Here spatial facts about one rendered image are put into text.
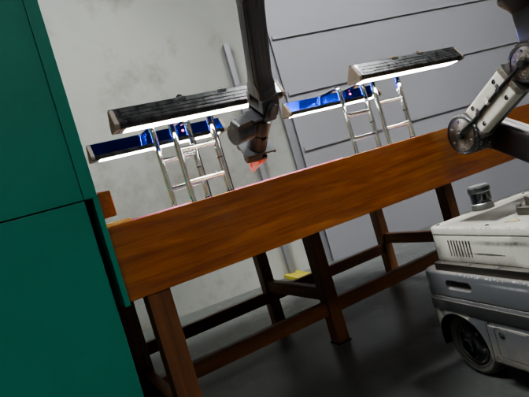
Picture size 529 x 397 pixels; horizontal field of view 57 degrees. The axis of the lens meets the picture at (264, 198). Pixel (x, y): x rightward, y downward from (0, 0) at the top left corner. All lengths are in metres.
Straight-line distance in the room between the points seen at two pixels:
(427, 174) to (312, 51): 2.53
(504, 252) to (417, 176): 0.40
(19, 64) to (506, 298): 1.32
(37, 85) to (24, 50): 0.08
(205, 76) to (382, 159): 2.40
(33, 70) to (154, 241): 0.47
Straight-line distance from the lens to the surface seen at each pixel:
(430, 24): 4.79
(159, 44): 3.81
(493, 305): 1.51
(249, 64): 1.24
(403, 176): 1.64
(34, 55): 1.23
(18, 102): 1.20
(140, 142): 2.14
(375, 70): 2.07
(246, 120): 1.31
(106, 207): 1.33
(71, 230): 1.16
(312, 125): 3.92
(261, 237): 1.33
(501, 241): 1.44
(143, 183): 3.57
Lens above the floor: 0.77
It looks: 2 degrees down
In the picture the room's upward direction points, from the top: 16 degrees counter-clockwise
